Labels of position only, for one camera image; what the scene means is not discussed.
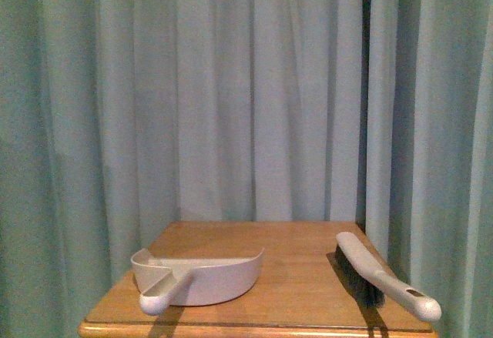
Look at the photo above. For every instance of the beige plastic dustpan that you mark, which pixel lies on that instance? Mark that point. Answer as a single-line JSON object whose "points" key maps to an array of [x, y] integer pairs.
{"points": [[164, 282]]}

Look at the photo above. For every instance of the light green left curtain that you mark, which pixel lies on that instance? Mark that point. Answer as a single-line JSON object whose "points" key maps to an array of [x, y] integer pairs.
{"points": [[121, 116]]}

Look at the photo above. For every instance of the light green curtain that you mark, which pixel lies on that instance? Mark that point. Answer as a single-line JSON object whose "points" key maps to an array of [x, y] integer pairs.
{"points": [[121, 116], [429, 153]]}

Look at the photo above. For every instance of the beige hand brush black bristles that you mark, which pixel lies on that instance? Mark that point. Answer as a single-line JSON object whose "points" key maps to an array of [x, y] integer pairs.
{"points": [[371, 284]]}

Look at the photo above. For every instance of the light green right curtain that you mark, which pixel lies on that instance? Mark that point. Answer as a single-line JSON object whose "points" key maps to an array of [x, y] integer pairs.
{"points": [[429, 153]]}

